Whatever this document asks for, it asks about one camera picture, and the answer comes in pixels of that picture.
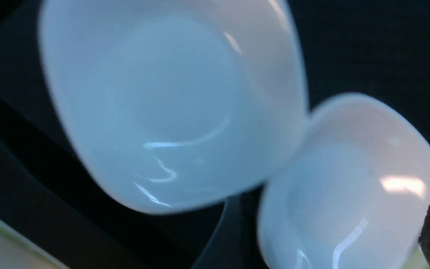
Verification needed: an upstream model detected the white square dish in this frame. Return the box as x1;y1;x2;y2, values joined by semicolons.
38;0;308;214
257;93;430;269

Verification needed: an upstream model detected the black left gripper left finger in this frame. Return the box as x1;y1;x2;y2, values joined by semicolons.
191;196;241;269

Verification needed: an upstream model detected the black serving tray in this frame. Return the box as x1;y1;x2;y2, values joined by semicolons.
0;0;430;269

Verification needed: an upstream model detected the large white plastic tub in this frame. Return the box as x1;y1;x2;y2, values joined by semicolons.
0;164;70;269

